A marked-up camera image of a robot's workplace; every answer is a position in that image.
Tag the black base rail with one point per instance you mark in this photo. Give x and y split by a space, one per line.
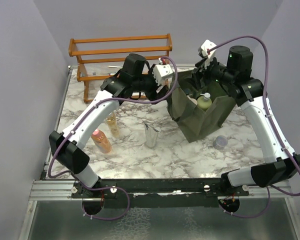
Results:
156 192

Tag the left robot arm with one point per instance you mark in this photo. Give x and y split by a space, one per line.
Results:
136 75

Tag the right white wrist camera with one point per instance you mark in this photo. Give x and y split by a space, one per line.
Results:
206 52

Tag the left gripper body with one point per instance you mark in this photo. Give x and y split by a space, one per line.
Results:
146 84

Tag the orange wooden shelf rack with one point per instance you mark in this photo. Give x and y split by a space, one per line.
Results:
94 55

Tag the green canvas bag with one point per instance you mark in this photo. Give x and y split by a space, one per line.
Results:
195 123

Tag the green lotion bottle white cap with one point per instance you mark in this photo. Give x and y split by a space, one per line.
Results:
204 101

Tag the silver foil pouch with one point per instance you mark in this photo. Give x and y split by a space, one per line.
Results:
151 135

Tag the pink orange bottle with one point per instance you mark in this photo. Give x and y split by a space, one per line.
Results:
101 141

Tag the green white marker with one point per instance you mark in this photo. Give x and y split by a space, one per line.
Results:
115 67

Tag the small purple jar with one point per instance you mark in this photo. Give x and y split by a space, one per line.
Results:
220 142

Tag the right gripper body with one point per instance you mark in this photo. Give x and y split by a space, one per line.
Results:
214 72

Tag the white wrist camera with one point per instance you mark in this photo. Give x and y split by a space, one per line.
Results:
162 72
206 52

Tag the small amber bottle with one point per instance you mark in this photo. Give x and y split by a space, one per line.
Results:
111 122

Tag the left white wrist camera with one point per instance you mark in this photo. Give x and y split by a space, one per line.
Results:
162 72

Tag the green bottle beige cap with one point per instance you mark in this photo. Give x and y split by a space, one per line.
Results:
193 100

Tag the clear square bottle black cap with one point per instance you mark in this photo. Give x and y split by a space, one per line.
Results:
187 91

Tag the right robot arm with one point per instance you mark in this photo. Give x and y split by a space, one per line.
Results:
281 162

